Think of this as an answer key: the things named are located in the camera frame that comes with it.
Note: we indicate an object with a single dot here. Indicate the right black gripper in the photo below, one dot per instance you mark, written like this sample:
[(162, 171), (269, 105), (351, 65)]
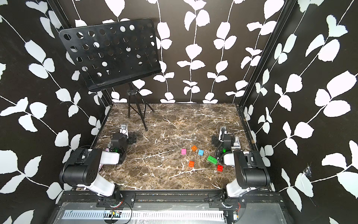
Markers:
[(215, 139)]

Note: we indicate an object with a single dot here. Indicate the green lego brick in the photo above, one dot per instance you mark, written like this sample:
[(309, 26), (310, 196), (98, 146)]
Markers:
[(212, 160)]

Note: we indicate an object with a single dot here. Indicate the blue lego brick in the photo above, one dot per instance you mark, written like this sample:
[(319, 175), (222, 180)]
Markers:
[(200, 152)]

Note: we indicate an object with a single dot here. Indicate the orange lego brick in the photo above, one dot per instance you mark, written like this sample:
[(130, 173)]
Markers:
[(194, 148)]

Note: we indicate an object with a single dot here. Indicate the red lego brick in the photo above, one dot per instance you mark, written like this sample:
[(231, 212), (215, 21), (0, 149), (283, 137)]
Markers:
[(219, 168)]

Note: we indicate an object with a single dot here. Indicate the orange-red lego brick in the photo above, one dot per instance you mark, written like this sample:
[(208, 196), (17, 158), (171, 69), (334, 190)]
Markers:
[(191, 164)]

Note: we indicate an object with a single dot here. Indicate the pink lego brick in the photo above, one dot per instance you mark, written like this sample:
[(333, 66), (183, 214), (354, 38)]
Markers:
[(183, 151)]

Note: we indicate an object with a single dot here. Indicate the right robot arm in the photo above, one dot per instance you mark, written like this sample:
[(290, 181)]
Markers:
[(250, 171)]

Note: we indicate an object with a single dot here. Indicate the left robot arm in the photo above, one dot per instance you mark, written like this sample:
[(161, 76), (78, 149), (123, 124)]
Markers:
[(82, 167)]

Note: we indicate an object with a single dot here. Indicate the black perforated music stand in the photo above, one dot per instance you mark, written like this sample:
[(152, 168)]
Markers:
[(114, 54)]

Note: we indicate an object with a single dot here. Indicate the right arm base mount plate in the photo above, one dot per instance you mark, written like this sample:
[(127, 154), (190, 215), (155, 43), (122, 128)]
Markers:
[(222, 201)]

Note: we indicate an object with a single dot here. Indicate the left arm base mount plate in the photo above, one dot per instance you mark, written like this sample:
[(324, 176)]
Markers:
[(119, 199)]

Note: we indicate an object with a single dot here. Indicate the white perforated cable duct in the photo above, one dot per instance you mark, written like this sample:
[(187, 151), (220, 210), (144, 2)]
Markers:
[(142, 215)]

